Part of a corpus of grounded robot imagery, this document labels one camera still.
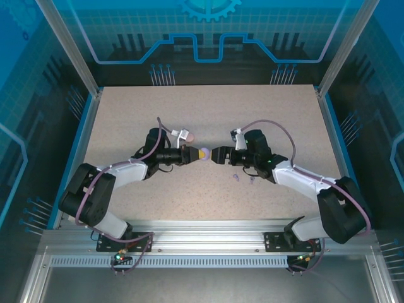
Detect blue table edge strip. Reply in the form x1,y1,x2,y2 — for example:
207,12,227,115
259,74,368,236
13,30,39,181
46,93,94,230
326,93,356,187

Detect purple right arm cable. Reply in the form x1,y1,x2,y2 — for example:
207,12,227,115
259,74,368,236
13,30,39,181
239,119,372,275

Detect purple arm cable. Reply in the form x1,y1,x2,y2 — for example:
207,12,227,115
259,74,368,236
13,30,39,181
74,117,177,276
239,119,372,275

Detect aluminium front rail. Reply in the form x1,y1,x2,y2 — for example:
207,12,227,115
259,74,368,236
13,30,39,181
42,219,378,257

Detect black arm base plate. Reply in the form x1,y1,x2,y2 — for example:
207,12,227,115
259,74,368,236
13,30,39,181
263,232,326,253
95,231,155,253

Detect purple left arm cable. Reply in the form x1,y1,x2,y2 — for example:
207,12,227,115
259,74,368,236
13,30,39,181
74,117,177,276

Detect slotted metal cable duct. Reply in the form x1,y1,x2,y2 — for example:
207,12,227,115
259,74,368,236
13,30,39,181
49,256,290,269

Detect aluminium frame post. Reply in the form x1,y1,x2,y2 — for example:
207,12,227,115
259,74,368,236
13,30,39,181
33,0,104,97
317,0,385,97

